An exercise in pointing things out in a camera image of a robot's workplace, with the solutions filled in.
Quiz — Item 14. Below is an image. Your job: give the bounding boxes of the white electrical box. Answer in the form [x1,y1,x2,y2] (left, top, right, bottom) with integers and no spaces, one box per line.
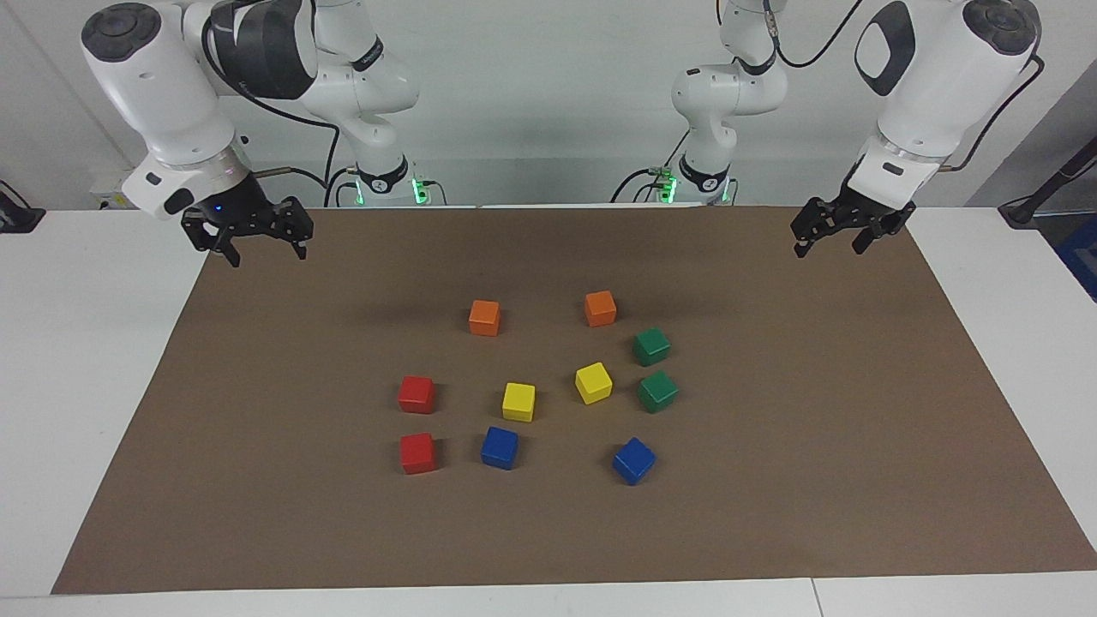
[90,167,145,211]

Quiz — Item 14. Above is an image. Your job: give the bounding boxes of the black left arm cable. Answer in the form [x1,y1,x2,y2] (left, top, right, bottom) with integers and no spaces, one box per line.
[761,0,1046,172]

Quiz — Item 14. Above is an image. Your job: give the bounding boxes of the blue crate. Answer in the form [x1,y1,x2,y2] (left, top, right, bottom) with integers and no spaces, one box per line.
[1056,214,1097,303]

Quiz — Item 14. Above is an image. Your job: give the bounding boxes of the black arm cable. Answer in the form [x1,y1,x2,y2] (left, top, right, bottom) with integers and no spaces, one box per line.
[761,0,1046,172]
[201,34,344,211]

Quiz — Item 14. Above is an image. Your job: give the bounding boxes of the blue wooden cube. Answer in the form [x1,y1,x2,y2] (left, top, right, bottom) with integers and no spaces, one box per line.
[612,437,657,487]
[480,426,520,470]

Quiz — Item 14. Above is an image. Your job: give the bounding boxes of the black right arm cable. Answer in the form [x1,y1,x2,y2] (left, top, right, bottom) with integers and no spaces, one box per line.
[201,34,344,211]

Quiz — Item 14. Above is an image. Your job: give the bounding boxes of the yellow wooden cube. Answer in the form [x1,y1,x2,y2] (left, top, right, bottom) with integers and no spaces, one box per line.
[574,362,614,405]
[501,382,537,423]

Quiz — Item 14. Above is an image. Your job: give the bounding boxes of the black stand pole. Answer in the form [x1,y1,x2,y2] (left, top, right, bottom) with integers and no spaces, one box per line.
[998,135,1097,228]

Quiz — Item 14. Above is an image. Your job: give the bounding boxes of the red wooden cube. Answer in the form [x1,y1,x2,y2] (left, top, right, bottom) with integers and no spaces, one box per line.
[398,375,436,415]
[399,433,438,476]

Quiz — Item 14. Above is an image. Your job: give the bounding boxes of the black clamp base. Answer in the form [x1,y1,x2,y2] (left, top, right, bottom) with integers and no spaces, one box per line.
[0,180,45,234]

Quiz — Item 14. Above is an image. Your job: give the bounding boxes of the black base power cable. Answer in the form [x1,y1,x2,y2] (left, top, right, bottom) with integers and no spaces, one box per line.
[610,129,691,205]

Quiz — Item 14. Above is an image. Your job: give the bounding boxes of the green wooden cube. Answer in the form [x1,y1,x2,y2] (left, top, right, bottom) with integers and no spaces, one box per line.
[632,327,672,367]
[637,370,680,414]

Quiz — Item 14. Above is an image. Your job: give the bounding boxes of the brown table mat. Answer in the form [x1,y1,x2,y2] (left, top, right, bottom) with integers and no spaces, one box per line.
[50,204,1097,595]

